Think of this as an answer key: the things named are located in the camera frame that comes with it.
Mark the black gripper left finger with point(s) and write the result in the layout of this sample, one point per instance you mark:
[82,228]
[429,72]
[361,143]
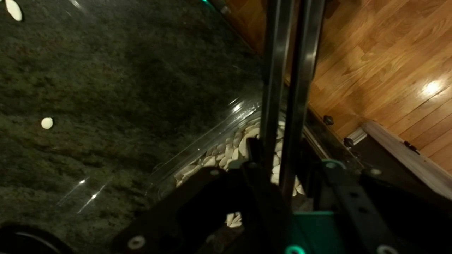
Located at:
[255,160]

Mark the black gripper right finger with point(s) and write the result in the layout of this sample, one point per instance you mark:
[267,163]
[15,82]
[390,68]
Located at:
[320,188]

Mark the metal kitchen tongs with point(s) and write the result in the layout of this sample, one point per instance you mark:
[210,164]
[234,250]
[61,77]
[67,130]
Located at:
[276,93]

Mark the clear plastic container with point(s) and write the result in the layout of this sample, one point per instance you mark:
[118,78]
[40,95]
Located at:
[212,141]

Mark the round white bean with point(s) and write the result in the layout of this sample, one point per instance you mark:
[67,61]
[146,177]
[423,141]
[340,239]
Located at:
[47,123]

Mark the glass dish with food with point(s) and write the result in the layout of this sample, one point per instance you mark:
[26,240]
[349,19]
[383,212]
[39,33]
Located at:
[227,153]

